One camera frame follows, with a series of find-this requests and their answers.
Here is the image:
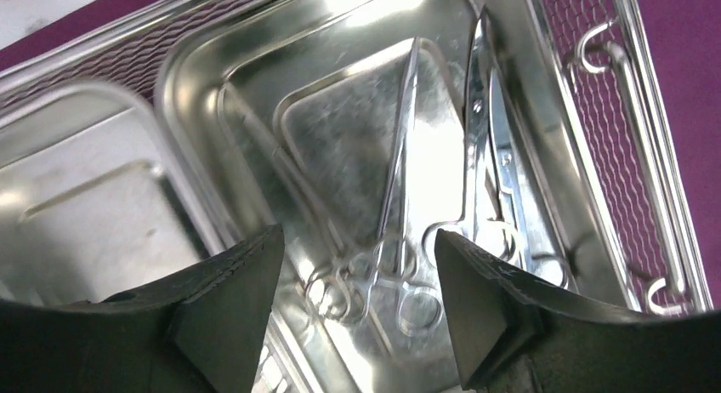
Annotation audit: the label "perforated steel instrument tray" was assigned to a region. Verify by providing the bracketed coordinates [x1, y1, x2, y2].
[1, 0, 720, 392]

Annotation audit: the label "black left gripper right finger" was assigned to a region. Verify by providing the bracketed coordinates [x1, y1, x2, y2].
[434, 231, 720, 392]

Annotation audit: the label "steel surgical forceps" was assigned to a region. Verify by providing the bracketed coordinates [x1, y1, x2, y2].
[278, 38, 442, 337]

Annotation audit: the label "purple cloth wrap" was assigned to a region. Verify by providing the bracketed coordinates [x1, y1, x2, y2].
[1, 0, 720, 301]

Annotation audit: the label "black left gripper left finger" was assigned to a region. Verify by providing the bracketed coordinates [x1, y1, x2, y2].
[1, 225, 285, 392]

